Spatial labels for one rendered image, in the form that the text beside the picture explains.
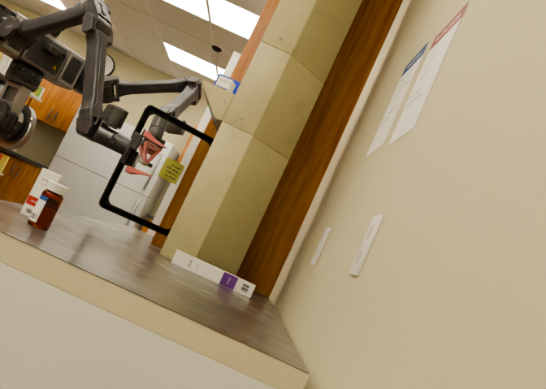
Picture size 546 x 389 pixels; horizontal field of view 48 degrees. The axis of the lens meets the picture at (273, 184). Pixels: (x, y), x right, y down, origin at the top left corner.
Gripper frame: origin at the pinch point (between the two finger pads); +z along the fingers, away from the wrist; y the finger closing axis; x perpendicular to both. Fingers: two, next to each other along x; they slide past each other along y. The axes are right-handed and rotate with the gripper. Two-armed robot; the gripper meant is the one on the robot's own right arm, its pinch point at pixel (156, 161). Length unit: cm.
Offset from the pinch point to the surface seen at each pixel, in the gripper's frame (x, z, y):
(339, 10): 18, 30, 76
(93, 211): 496, -132, -51
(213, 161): 9.0, 14.6, 8.3
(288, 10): 9, 15, 65
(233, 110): 9.2, 13.2, 26.3
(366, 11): 47, 39, 93
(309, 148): 46, 42, 33
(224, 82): 18.2, 5.3, 35.4
